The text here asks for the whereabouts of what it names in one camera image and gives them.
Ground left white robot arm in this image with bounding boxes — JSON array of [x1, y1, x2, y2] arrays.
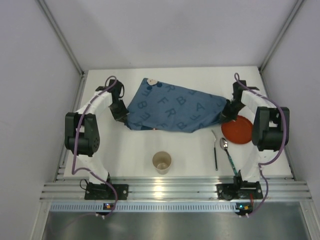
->
[[64, 75, 129, 185]]

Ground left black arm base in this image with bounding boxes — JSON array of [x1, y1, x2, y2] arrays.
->
[[84, 182, 129, 200]]

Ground right aluminium frame post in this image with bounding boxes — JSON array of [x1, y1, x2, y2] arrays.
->
[[258, 0, 306, 72]]

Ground metal spoon green handle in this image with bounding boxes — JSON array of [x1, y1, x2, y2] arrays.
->
[[219, 137, 238, 176]]

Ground blue letter-print cloth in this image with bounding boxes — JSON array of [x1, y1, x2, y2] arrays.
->
[[125, 78, 227, 133]]

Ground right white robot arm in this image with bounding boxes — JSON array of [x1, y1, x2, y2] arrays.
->
[[220, 80, 290, 183]]

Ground red plastic plate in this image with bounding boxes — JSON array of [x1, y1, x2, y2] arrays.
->
[[221, 115, 253, 145]]

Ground aluminium mounting rail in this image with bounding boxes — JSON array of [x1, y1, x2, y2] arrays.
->
[[40, 177, 312, 202]]

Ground slotted grey cable duct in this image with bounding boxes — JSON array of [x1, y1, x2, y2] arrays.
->
[[50, 202, 251, 213]]

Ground beige plastic cup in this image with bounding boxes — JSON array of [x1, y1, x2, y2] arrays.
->
[[152, 151, 172, 175]]

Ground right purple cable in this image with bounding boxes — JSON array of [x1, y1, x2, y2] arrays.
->
[[233, 72, 288, 218]]

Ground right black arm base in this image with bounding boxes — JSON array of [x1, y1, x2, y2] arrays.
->
[[216, 182, 264, 201]]

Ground aluminium frame post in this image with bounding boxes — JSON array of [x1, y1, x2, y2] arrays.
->
[[258, 0, 306, 72], [36, 0, 87, 76]]

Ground left aluminium frame post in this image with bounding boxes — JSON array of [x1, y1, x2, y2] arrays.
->
[[36, 0, 87, 76]]

